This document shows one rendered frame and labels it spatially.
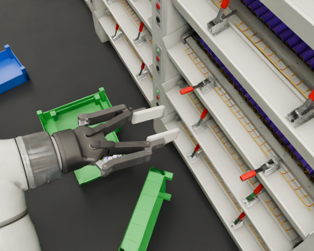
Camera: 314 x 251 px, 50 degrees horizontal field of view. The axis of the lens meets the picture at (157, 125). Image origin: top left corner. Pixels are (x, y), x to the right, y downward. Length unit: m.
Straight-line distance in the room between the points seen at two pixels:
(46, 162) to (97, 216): 0.76
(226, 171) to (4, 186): 0.63
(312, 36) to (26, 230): 0.52
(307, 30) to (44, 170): 0.45
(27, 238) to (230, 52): 0.51
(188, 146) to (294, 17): 0.79
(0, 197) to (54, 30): 1.50
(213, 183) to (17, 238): 0.75
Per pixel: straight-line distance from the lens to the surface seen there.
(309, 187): 0.78
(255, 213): 0.97
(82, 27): 1.97
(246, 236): 1.15
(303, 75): 0.67
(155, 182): 1.13
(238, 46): 0.74
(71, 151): 0.59
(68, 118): 1.42
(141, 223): 1.08
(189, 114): 1.09
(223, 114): 0.87
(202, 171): 1.21
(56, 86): 1.69
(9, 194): 0.58
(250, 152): 0.82
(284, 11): 0.57
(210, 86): 0.90
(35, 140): 0.59
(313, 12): 0.54
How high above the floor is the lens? 1.23
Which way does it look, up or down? 56 degrees down
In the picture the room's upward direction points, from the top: straight up
